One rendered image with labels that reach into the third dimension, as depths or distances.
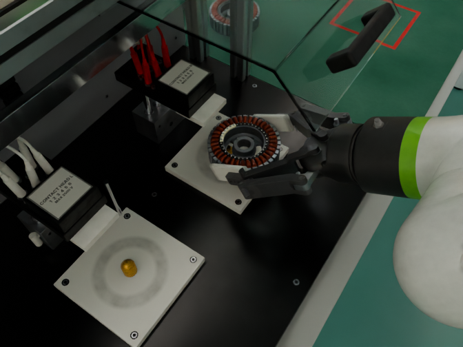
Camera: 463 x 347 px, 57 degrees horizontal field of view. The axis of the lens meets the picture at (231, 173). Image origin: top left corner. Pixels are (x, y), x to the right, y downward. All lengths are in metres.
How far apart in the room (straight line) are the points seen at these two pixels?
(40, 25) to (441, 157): 0.41
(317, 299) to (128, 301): 0.26
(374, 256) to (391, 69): 0.77
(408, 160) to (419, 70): 0.53
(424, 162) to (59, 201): 0.41
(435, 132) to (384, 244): 1.14
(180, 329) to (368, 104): 0.54
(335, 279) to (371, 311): 0.82
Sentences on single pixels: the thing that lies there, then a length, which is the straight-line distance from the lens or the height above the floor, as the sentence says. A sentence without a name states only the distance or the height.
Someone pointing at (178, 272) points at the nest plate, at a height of 0.78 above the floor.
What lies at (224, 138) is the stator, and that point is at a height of 0.84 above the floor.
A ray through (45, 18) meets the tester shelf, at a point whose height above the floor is 1.10.
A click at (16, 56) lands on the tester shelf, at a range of 0.47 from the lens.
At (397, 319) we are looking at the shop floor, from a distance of 1.50.
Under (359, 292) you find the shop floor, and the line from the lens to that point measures 1.50.
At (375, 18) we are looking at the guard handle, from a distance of 0.53.
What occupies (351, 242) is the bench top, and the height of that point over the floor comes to 0.75.
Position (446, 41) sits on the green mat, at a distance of 1.09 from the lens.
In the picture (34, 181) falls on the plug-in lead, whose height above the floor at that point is 0.91.
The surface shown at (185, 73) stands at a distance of 0.65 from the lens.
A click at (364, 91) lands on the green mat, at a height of 0.75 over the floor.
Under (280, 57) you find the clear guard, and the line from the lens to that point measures 0.46.
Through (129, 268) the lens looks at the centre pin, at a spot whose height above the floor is 0.81.
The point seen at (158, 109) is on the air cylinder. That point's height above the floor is 0.82.
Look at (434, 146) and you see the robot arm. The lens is 0.47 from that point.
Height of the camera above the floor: 1.36
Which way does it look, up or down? 55 degrees down
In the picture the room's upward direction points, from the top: straight up
